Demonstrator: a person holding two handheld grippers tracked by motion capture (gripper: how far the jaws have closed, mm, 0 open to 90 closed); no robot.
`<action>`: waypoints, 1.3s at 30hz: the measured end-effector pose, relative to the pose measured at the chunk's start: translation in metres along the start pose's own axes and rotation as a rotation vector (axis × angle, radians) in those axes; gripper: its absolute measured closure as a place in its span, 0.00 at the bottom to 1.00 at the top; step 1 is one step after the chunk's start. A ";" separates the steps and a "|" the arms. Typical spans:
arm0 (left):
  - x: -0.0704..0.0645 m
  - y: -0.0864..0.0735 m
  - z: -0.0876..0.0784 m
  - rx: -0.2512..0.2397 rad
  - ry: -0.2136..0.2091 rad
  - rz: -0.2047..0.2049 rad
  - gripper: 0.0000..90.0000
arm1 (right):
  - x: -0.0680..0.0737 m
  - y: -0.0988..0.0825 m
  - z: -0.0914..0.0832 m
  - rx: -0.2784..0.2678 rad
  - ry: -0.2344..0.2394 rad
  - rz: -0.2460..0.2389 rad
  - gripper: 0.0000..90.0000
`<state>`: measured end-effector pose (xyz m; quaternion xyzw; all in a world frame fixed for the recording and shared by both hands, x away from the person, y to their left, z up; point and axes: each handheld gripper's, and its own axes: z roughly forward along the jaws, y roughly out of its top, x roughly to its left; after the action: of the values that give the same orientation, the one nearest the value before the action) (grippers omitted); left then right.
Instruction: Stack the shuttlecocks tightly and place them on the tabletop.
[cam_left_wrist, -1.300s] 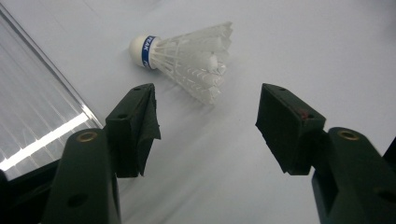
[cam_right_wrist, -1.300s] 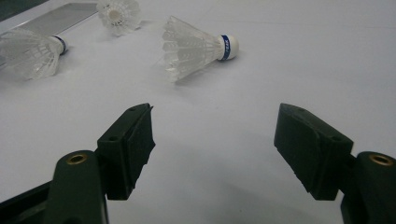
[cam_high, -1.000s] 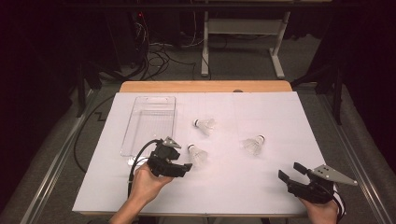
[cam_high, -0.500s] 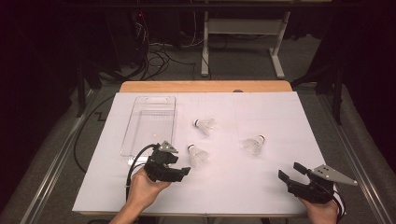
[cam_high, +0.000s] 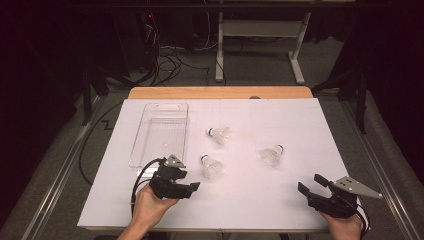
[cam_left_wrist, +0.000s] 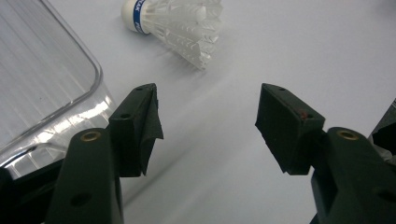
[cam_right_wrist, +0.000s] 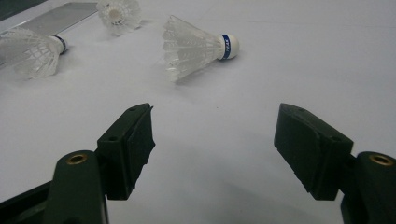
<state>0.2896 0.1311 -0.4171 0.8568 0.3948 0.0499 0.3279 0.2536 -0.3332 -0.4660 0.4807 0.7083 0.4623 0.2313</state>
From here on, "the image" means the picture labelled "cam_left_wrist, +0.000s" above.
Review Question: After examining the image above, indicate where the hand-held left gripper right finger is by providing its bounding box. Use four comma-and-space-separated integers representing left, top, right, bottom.
255, 82, 396, 224

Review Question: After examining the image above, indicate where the clear plastic container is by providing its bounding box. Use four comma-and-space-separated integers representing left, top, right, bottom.
0, 0, 118, 181

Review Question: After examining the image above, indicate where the white shuttlecock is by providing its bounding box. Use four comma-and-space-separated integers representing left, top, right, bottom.
120, 0, 224, 71

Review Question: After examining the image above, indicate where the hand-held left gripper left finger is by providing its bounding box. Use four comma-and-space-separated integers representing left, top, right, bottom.
45, 82, 164, 224

